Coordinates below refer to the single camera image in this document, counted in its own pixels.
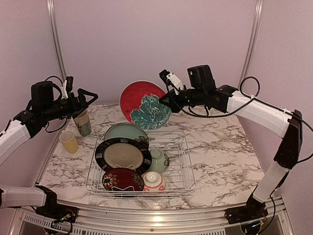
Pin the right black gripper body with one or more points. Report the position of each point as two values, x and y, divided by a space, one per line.
196 95

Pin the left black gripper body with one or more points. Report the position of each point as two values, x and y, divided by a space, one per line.
70 109

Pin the floral ceramic tumbler cup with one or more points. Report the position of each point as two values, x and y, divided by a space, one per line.
82 122

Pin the red plate with teal flower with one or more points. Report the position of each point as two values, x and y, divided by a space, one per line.
139 103

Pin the yellow mug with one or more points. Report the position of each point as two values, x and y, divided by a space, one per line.
69 141

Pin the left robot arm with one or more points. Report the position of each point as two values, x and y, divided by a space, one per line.
48 102

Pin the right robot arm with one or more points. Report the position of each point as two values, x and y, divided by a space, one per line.
233 101

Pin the light teal plate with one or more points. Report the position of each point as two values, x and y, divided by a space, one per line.
129 131

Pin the pale green ceramic bowl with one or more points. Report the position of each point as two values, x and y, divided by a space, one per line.
160 160

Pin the black rimmed grey plate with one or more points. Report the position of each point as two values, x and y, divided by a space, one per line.
124 153

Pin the white and pink bowl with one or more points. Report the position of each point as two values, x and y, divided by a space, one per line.
153 181

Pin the dark red floral plate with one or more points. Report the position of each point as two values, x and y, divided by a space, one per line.
122 179

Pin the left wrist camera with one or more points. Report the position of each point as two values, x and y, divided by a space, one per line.
67 86

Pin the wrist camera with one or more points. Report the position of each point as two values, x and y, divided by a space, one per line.
170 79
67 86

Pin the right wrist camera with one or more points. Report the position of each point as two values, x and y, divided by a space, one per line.
170 79

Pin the white wire dish rack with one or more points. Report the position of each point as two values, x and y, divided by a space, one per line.
179 176

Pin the right aluminium frame post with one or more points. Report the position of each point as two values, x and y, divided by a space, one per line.
256 22

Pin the aluminium frame post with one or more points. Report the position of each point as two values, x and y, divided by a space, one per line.
55 38
256 22

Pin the left aluminium frame post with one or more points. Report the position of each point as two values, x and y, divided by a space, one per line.
55 38

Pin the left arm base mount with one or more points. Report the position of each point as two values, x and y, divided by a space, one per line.
58 212

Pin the aluminium front frame rail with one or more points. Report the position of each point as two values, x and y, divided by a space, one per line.
94 220

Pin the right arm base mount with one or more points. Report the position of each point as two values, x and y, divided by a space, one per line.
244 213

